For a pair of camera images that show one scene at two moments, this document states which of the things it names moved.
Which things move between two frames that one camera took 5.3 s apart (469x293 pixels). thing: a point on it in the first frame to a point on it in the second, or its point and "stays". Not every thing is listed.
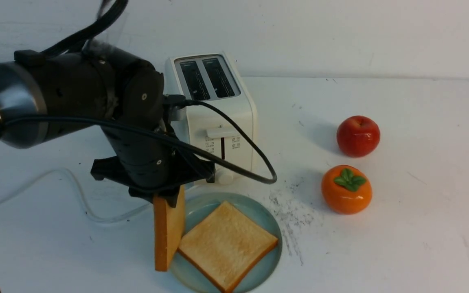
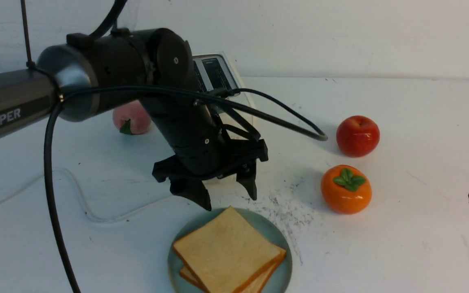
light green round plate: x=188 y=276 to x=277 y=281
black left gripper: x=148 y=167 to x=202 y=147
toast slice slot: x=224 y=244 to x=258 y=287
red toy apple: x=358 y=136 stays
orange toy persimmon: x=346 y=189 stays
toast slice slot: x=169 y=228 to x=226 y=251
